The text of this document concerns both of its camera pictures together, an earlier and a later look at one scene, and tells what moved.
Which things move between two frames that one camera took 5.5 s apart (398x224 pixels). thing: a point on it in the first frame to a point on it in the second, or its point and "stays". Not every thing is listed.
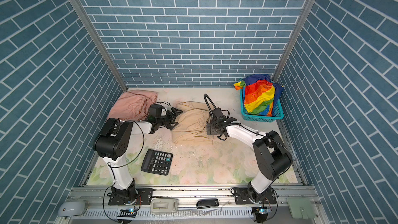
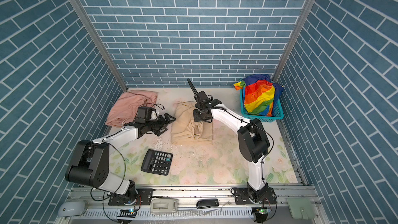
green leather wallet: x=301 y=208 stays
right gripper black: x=211 y=125 to x=196 y=117
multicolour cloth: x=261 y=95 stays
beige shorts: x=191 y=127 stays
